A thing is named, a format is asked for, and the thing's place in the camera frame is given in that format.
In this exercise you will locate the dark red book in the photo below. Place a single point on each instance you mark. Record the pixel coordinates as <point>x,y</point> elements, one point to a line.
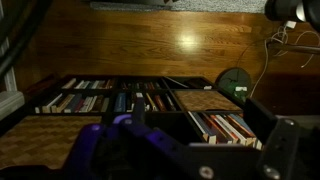
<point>150,86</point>

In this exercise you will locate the black cylindrical device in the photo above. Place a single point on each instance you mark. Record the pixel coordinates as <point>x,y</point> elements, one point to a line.
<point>283,8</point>

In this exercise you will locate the grey rug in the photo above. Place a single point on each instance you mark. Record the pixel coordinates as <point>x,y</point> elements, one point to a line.
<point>200,5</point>

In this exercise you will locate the red brown book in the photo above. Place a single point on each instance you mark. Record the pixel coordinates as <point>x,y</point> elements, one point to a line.
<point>160,103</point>

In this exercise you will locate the black cube bookshelf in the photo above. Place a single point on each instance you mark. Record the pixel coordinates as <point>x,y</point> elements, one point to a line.
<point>176,123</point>

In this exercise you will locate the navy spined book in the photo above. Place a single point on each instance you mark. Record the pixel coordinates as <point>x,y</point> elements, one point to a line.
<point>213,130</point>

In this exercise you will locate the woven brown basket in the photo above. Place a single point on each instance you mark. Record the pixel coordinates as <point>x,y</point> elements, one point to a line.
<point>40,140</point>
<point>206,100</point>

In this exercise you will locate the slate blue book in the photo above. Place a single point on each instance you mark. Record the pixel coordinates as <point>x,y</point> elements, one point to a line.
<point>73,104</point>

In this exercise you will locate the tan spined book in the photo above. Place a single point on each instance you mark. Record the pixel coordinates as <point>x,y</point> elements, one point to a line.
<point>63,103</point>

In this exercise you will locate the dark green round base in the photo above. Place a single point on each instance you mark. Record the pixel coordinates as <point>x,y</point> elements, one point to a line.
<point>233,78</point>

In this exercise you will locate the orange spined book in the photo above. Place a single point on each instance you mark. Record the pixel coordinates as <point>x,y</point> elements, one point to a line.
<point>240,127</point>

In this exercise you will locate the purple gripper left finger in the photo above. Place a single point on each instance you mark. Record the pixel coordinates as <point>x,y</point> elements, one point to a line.
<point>86,150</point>

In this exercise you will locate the white spined book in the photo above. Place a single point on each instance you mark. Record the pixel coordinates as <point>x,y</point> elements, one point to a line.
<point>201,128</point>
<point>80,84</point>
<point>231,130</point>
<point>88,104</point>

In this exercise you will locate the yellow spined book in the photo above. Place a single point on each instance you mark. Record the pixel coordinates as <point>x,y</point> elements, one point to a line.
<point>152,102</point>

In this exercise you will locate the dark wooden bar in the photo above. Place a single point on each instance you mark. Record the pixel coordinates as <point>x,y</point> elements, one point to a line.
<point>300,49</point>

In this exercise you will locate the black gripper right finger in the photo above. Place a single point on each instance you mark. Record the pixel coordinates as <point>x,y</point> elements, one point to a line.
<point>280,146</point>

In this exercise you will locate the blue spined book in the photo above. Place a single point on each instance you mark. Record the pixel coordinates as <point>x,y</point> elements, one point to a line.
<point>120,102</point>
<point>245,121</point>

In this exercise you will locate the pale grey book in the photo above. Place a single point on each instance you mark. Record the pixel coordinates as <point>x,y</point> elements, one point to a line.
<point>94,84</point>
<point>105,105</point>

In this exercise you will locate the dark brown book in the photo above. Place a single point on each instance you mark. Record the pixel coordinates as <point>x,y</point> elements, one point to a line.
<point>97,104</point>

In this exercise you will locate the white edged dark book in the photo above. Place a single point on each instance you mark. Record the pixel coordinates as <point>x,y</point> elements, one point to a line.
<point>170,102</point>

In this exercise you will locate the cream spined book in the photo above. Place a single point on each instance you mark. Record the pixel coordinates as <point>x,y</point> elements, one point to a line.
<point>52,103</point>
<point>69,83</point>

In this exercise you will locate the maroon spined book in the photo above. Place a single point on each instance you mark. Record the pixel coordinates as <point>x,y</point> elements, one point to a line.
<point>80,106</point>
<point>108,84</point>

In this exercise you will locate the small white book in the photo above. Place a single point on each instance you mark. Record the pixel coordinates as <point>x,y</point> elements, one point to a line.
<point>207,87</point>

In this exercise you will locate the white door frame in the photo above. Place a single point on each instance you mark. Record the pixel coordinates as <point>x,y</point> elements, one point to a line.
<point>11,103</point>

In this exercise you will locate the white charger plug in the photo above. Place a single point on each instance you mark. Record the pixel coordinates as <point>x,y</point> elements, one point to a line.
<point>290,24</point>

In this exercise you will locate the thin white book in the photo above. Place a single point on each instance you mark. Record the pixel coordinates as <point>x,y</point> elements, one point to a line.
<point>176,82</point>

